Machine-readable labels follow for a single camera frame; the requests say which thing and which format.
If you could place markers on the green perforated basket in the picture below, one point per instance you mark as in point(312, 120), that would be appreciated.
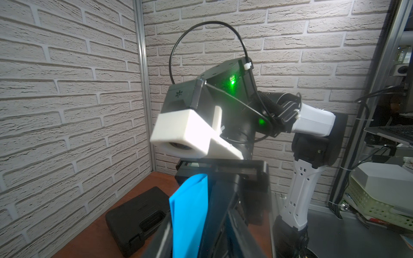
point(370, 208)

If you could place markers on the black plastic case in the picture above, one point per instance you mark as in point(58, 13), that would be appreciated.
point(133, 222)

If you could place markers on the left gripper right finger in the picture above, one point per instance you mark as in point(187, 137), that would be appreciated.
point(241, 243)

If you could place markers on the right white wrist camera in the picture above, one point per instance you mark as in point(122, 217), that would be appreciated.
point(189, 124)

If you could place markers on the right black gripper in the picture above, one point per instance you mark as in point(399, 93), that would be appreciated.
point(229, 181)

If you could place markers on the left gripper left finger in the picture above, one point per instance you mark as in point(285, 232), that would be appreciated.
point(161, 246)

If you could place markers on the blue square paper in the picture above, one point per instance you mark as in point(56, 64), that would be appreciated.
point(189, 208)

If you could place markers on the white box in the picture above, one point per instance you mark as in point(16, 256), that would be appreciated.
point(390, 184)

